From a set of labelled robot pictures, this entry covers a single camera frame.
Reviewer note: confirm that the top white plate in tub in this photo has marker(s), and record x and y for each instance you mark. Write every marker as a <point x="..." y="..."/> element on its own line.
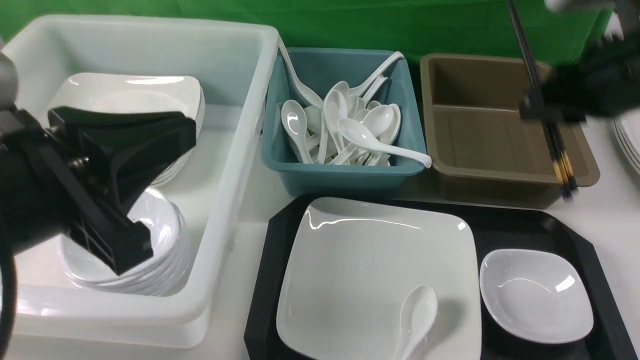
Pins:
<point x="129" y="94"/>

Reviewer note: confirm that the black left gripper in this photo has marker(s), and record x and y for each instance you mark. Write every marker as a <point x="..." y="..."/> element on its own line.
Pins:
<point x="84" y="182"/>

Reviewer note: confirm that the white plates stack at right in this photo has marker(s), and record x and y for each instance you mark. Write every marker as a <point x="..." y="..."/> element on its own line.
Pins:
<point x="627" y="132"/>

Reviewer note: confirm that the black serving tray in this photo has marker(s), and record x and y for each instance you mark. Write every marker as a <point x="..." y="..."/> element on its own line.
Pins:
<point x="493" y="228"/>

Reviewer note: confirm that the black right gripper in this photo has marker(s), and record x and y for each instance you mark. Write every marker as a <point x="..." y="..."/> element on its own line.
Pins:
<point x="604" y="82"/>

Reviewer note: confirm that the green cloth backdrop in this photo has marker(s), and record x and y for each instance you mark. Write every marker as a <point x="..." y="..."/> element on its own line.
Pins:
<point x="413" y="27"/>

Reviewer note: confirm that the stack of white plates in tub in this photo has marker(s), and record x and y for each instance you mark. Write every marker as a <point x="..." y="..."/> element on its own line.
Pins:
<point x="169" y="174"/>

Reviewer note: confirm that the white spoon front in bin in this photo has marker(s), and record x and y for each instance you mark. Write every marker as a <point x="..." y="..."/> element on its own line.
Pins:
<point x="359" y="135"/>

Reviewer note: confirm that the white spoon leaning on rim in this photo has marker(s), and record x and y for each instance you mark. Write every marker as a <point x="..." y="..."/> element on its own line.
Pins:
<point x="306" y="94"/>

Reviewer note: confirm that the small white bowl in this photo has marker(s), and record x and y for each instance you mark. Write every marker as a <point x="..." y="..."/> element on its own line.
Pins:
<point x="535" y="295"/>

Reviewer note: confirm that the brown plastic bin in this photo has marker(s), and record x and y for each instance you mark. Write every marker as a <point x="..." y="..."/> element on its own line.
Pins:
<point x="481" y="149"/>

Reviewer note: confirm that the large white plastic tub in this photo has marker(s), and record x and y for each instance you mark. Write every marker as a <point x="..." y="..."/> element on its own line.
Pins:
<point x="233" y="62"/>

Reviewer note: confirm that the teal plastic bin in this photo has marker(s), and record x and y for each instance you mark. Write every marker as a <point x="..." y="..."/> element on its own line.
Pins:
<point x="320" y="69"/>

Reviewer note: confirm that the white spoon long handle back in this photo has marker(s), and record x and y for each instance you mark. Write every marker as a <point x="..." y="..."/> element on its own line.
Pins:
<point x="364" y="86"/>

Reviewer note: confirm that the top white bowl in tub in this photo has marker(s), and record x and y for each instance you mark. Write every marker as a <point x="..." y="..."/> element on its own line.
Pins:
<point x="156" y="212"/>

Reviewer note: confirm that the stack of white bowls in tub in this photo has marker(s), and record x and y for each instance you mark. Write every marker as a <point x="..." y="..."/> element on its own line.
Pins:
<point x="160" y="280"/>

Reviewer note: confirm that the large white square plate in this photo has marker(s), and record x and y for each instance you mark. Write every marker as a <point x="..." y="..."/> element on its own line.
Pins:
<point x="353" y="263"/>

